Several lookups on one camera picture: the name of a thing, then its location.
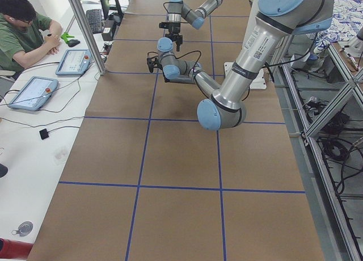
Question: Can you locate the pink and grey towel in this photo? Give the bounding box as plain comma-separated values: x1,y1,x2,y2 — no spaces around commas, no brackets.
163,74,196,85

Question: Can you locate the small black box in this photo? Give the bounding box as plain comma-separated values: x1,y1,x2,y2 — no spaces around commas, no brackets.
102,20,117,41

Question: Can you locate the black keyboard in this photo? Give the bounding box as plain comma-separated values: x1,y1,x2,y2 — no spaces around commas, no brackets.
86,9,103,34

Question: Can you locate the upper teach pendant tablet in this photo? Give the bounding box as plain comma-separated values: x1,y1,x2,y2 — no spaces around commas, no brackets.
55,49,92,76

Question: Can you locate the teach pendant tablet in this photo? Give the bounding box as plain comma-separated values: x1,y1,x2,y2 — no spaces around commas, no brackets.
8,76,58,111
55,49,92,76

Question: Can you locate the black computer monitor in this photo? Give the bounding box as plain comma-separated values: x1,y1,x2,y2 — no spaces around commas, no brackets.
100,0,124,20

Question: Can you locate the black computer mouse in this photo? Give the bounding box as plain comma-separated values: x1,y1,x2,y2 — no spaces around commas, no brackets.
67,39,80,48

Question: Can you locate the green tool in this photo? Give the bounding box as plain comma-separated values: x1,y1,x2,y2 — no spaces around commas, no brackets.
60,32,74,44

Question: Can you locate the brown paper table cover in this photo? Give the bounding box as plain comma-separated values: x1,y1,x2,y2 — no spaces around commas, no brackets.
29,0,324,260

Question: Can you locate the lower teach pendant tablet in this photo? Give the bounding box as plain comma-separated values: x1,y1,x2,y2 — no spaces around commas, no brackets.
8,76,58,111

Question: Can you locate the person in green shirt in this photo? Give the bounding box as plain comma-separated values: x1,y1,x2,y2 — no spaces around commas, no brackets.
1,0,62,73

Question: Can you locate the small black square device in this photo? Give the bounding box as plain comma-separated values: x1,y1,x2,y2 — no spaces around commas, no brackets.
39,128,49,140

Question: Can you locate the blue patterned cloth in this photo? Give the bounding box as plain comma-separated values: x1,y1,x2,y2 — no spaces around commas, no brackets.
314,0,362,53

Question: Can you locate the round grey tape measure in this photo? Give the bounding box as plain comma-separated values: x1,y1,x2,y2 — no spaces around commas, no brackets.
11,221,33,237

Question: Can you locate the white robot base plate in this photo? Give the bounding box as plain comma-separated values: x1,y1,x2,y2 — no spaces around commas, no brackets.
223,62,267,90

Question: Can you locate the aluminium frame post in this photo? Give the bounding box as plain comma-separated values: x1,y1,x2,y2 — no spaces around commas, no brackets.
68,0,106,75

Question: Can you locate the aluminium frame rack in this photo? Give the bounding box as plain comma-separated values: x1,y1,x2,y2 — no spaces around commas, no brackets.
273,35,362,260

